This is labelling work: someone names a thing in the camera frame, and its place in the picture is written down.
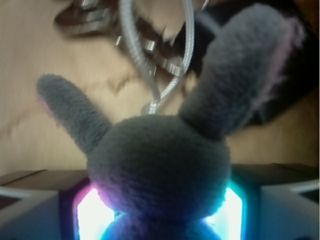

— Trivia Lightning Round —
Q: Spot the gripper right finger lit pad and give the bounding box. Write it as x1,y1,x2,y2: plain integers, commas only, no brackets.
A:
205,163,320,240

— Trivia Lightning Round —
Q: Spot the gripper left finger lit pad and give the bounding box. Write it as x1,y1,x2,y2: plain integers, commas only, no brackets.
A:
0,170,119,240

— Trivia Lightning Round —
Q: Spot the gray plush bunny toy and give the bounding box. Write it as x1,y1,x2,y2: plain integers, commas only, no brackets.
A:
37,3,305,240

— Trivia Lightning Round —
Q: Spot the silver key bunch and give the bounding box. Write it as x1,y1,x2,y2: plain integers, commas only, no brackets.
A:
54,0,184,77

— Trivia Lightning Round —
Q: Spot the wire key ring loop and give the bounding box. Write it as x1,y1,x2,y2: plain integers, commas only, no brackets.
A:
118,0,211,115

